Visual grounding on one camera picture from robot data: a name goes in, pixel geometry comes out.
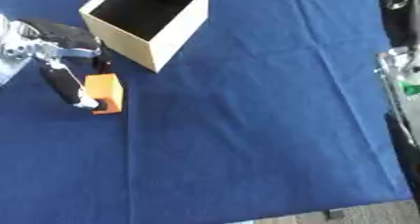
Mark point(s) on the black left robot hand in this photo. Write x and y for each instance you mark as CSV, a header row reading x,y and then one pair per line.
x,y
65,35

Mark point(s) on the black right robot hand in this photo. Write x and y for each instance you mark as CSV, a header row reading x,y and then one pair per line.
x,y
399,24

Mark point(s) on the orange rectangular block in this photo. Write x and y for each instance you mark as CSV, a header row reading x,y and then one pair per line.
x,y
105,90

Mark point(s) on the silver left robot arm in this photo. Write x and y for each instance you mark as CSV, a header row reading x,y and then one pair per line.
x,y
13,48

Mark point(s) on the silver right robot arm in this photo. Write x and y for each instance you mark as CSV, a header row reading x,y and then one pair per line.
x,y
407,109

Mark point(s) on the tan cardboard box black inside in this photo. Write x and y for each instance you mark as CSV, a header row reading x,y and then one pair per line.
x,y
169,27

